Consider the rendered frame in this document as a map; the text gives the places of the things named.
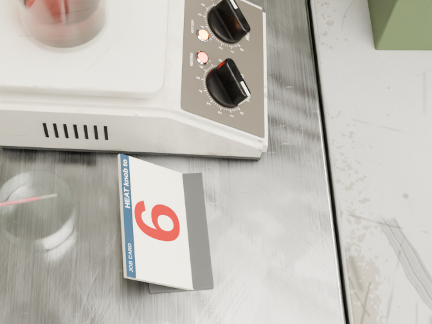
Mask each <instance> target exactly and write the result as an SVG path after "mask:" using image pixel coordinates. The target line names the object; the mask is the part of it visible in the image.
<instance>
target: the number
mask: <svg viewBox="0 0 432 324"><path fill-rule="evenodd" d="M129 163H130V184H131V195H132V216H133V227H134V248H135V259H136V274H137V275H142V276H148V277H152V278H158V279H162V280H168V281H171V282H177V283H181V284H186V273H185V259H184V251H183V238H182V230H181V216H180V208H179V194H178V187H177V174H173V173H171V172H167V171H165V170H161V169H158V168H155V167H153V166H149V165H145V164H143V163H139V162H137V161H133V160H129Z"/></svg>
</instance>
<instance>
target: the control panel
mask: <svg viewBox="0 0 432 324"><path fill-rule="evenodd" d="M219 1H220V0H184V25H183V57H182V73H181V109H182V110H184V111H186V112H189V113H192V114H195V115H198V116H200V117H203V118H206V119H209V120H211V121H214V122H217V123H221V124H223V125H226V126H228V127H232V128H234V129H237V130H240V131H243V132H246V133H248V134H252V135H254V136H258V137H259V138H265V118H264V35H263V10H261V9H259V8H257V7H255V6H253V5H250V4H248V3H246V2H243V1H241V0H235V2H236V3H237V5H238V7H239V8H240V10H241V12H242V14H243V15H244V17H245V19H246V21H247V22H248V24H249V26H250V28H251V31H250V32H249V33H248V34H247V35H245V36H244V37H243V38H242V39H241V40H240V41H239V42H237V43H235V44H228V43H225V42H223V41H221V40H220V39H218V38H217V37H216V36H215V35H214V33H213V32H212V31H211V29H210V26H209V24H208V13H209V11H210V10H211V9H212V8H213V7H214V6H216V5H217V4H218V2H219ZM200 30H205V31H206V32H207V33H208V38H207V39H206V40H204V39H202V38H201V37H200V35H199V31H200ZM201 52H203V53H205V54H206V55H207V57H208V60H207V61H206V62H202V61H200V60H199V57H198V54H199V53H201ZM227 58H230V59H232V60H233V61H234V62H235V64H236V66H237V68H238V70H239V71H240V74H241V75H242V77H243V79H244V81H245V83H246V84H247V86H248V88H249V90H250V92H251V95H250V98H249V99H247V100H246V101H245V102H243V103H242V104H240V105H238V106H236V107H234V108H227V107H223V106H221V105H219V104H218V103H217V102H216V101H215V100H214V99H213V98H212V97H211V95H210V94H209V92H208V89H207V86H206V77H207V75H208V73H209V72H210V71H211V70H212V69H213V68H216V67H217V66H218V65H219V64H220V63H221V62H222V61H224V60H225V59H227Z"/></svg>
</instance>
